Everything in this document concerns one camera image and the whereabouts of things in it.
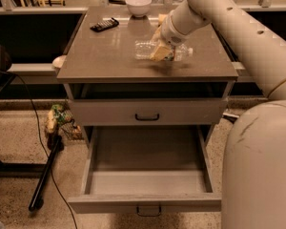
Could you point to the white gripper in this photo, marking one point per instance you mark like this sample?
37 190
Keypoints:
171 32

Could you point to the clear plastic water bottle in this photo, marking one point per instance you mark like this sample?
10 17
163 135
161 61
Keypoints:
143 50

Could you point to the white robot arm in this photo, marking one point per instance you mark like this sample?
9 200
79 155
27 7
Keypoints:
254 163

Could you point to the grey drawer cabinet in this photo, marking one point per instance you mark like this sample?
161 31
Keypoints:
102 65

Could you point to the closed grey upper drawer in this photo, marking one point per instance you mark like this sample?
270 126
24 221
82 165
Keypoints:
147 112

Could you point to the open grey bottom drawer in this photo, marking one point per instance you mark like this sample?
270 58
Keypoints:
148 171

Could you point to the yellow sponge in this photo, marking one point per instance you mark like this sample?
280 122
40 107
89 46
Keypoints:
161 18

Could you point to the white bowl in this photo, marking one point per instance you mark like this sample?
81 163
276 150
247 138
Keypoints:
138 8

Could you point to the black remote control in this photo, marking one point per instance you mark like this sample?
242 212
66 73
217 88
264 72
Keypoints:
105 25

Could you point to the white plate behind cabinet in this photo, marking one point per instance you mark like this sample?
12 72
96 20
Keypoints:
59 61

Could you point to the black metal pole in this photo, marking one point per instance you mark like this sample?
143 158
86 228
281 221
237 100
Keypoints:
37 200

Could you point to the wire basket with toys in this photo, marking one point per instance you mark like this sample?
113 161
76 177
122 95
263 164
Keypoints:
59 118

